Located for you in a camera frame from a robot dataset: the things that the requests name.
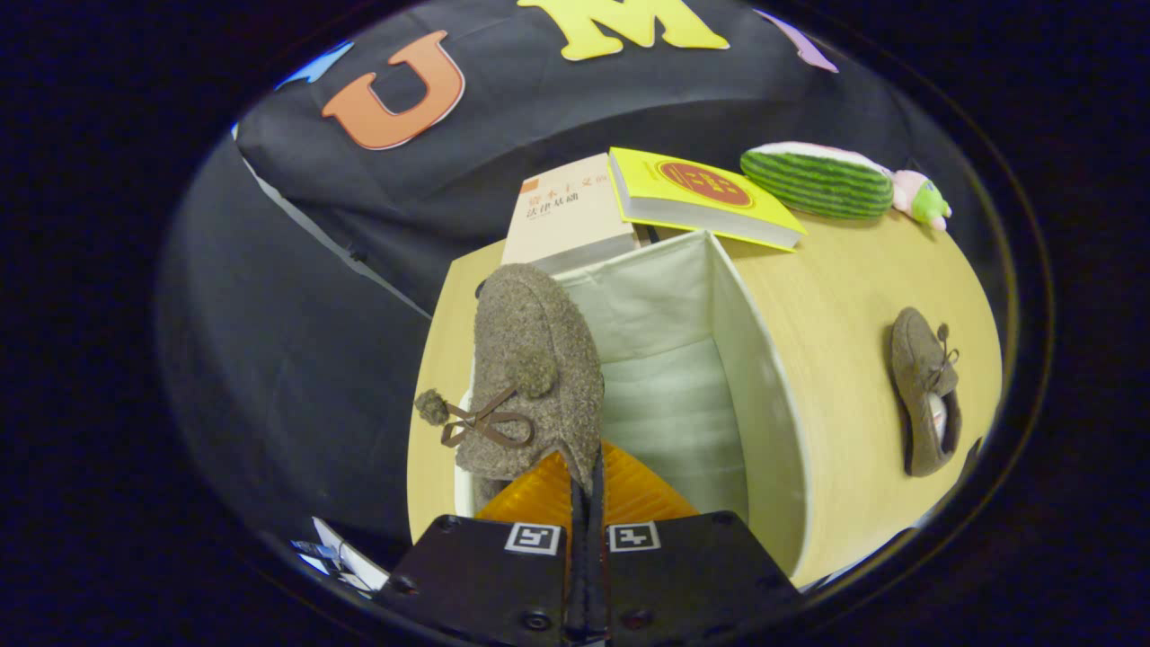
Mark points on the white and blue papers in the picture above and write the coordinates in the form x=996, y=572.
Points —
x=350, y=562

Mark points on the white fabric storage box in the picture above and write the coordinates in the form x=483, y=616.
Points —
x=674, y=395

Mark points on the brown fuzzy shoe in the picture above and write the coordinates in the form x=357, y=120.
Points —
x=539, y=323
x=912, y=359

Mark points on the watermelon slice plush toy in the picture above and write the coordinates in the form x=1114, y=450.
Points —
x=818, y=184

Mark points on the beige book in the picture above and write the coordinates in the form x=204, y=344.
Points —
x=566, y=225

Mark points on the pink and green plush toy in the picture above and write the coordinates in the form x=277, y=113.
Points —
x=921, y=202

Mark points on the yellow book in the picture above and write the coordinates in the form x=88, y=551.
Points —
x=665, y=193

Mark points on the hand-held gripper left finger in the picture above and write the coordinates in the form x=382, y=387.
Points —
x=485, y=584

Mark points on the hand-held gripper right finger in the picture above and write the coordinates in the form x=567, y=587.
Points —
x=683, y=584

